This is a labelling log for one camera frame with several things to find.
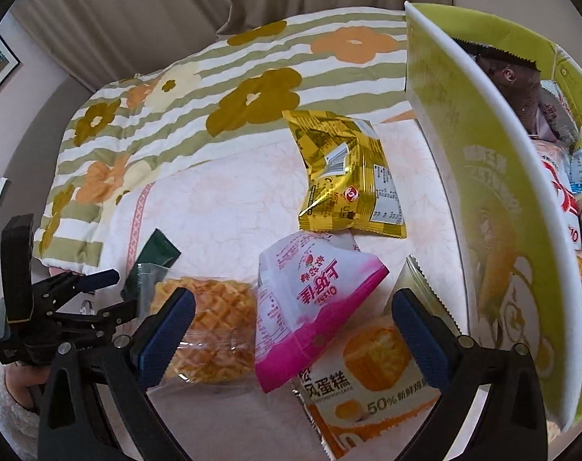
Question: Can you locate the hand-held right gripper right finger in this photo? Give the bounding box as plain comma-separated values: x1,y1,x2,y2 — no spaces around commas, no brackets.
391,288,549,461

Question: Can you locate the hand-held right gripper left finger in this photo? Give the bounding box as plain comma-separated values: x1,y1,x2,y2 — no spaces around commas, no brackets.
37,287,196,461

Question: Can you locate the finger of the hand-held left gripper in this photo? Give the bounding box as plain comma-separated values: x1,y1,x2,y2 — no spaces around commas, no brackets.
55,297,140,344
34,269,121,309

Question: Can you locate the clear waffle snack packet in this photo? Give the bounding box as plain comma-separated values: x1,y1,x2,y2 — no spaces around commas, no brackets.
137,263,259,386

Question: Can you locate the orange cake snack packet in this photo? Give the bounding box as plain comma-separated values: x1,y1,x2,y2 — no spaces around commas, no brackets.
291,254,461,460

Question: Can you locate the pink and white snack packet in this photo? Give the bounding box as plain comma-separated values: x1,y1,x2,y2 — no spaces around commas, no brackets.
253,230,391,393

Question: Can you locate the gold snack packet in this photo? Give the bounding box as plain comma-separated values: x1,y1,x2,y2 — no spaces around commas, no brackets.
281,109,408,240

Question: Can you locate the green cardboard box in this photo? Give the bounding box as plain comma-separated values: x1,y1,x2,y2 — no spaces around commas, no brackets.
404,1,582,437

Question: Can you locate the red white blue snack packet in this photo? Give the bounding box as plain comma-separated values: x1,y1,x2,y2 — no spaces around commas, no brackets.
535,143,582,251

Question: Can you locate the silver white snack packet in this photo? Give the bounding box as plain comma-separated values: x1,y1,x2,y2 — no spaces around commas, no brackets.
538,81,582,146

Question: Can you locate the dark purple snack packet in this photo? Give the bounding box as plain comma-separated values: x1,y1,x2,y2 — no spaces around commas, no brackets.
457,37,557,136

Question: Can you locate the person's left hand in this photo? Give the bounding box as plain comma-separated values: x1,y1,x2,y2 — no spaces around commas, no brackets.
5,362,48,410

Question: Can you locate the dark green snack packet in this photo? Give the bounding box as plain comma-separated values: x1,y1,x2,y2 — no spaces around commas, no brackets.
120,228,182,301

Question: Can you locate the grey bed headboard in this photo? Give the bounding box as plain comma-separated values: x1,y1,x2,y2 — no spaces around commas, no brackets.
0,73,97,256

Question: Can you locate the white patterned towel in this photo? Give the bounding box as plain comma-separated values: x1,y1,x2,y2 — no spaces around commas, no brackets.
101,118,469,461

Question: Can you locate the floral striped blanket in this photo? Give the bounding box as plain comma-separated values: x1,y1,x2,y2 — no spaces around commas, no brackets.
34,7,417,270

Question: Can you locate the beige curtain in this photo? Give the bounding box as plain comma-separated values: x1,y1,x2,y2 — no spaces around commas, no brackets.
12,0,457,93

